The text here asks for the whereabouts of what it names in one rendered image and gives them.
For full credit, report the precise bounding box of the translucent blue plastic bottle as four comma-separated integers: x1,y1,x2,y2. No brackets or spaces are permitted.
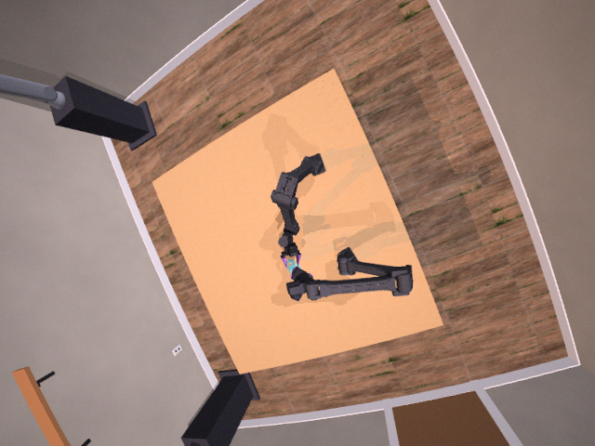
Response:
286,259,300,274

